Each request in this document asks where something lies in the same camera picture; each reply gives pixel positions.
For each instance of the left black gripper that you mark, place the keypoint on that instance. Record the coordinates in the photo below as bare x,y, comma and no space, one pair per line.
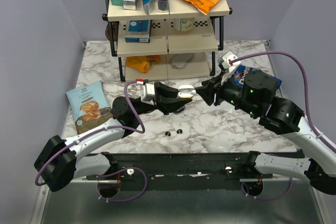
166,102

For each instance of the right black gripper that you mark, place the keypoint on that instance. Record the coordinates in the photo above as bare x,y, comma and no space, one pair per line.
207,90

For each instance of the black earbud charging case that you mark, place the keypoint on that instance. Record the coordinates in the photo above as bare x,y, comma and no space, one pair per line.
181,109

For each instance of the white earbud charging case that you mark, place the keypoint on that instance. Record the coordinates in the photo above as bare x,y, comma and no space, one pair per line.
186,92

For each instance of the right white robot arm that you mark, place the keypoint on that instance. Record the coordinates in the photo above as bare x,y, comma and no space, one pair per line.
283,117

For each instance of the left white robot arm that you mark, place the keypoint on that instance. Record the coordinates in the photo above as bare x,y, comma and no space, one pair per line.
62,160

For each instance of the orange snack bag bottom shelf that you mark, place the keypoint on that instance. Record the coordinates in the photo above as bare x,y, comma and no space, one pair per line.
142,63

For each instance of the beige three-tier shelf rack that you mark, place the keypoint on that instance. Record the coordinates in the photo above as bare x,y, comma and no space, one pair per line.
204,40

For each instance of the cream printed mug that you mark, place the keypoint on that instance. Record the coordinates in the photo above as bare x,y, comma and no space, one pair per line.
183,25

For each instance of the blue white box middle shelf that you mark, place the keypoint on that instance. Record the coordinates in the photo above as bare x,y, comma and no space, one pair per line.
138,31

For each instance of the cassava chips bag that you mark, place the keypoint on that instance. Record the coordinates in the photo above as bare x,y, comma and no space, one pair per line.
89,106

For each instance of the brown object behind rack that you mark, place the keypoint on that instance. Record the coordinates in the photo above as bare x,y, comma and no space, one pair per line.
109,32

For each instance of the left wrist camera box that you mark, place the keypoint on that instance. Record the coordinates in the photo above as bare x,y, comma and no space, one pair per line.
147,90

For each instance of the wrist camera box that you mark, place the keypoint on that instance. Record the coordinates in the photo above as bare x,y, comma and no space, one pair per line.
228,63
147,90

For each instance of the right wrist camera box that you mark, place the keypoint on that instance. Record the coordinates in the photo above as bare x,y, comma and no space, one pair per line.
228,63

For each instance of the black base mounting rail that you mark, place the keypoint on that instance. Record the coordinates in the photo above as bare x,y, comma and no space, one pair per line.
200,171

